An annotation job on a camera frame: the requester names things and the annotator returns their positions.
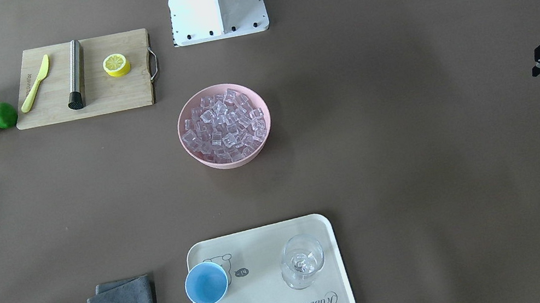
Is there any pink bowl of ice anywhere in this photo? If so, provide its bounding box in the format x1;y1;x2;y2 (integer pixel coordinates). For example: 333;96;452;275
177;83;271;169

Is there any blue cup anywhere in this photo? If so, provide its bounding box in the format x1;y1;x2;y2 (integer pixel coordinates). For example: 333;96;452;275
184;261;229;303

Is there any clear wine glass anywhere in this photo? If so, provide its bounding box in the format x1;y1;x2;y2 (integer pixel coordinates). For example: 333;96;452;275
280;234;326;290

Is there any cream serving tray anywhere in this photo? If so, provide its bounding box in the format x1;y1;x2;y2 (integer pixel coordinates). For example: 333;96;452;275
186;213;356;303

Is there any half lemon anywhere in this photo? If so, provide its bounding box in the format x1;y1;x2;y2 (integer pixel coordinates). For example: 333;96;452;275
102;53;131;78

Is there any bamboo cutting board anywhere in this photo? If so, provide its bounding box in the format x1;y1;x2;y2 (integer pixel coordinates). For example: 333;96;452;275
16;28;157;130

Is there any yellow plastic knife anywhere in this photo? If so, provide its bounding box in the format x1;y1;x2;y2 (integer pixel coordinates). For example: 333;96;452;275
21;54;50;113

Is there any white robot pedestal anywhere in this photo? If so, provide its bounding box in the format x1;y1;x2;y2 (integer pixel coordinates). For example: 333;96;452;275
168;0;270;47

